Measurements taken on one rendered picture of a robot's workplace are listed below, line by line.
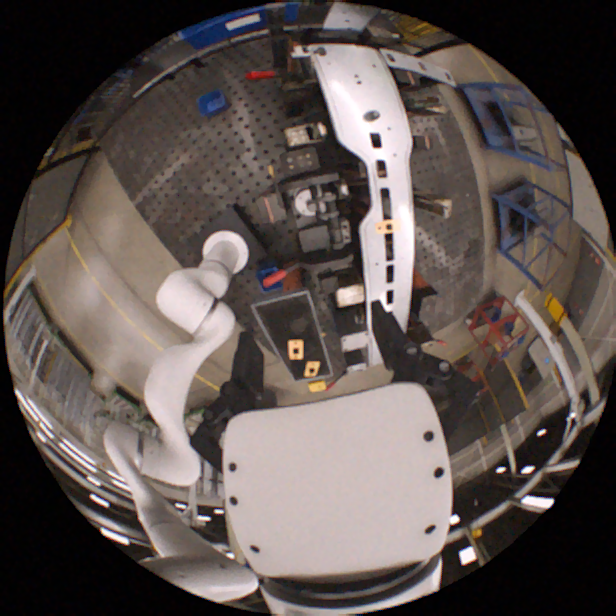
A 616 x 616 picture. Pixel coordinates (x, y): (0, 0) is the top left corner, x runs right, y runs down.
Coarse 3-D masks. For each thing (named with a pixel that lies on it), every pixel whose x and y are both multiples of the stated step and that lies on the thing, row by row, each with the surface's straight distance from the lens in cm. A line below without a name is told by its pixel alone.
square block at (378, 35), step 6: (366, 30) 80; (372, 30) 79; (378, 30) 81; (384, 30) 83; (360, 36) 85; (366, 36) 80; (372, 36) 77; (378, 36) 77; (384, 36) 78; (390, 36) 80; (360, 42) 85; (366, 42) 81; (372, 42) 80; (378, 42) 80; (384, 42) 81; (390, 42) 81; (372, 48) 85; (378, 48) 85
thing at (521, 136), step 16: (480, 96) 267; (496, 96) 223; (512, 96) 273; (480, 112) 247; (496, 112) 257; (512, 112) 261; (544, 112) 322; (496, 128) 266; (512, 128) 236; (528, 128) 288; (480, 144) 249; (496, 144) 255; (512, 144) 296; (528, 144) 286; (544, 144) 206; (560, 144) 319; (528, 160) 216; (544, 160) 284
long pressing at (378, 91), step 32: (320, 64) 65; (352, 64) 68; (384, 64) 74; (352, 96) 61; (384, 96) 65; (352, 128) 58; (384, 128) 61; (384, 160) 60; (384, 256) 66; (384, 288) 73
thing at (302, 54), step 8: (296, 48) 42; (304, 48) 43; (320, 48) 42; (288, 56) 42; (296, 56) 42; (304, 56) 41; (304, 64) 44; (304, 72) 48; (312, 72) 49; (304, 80) 54
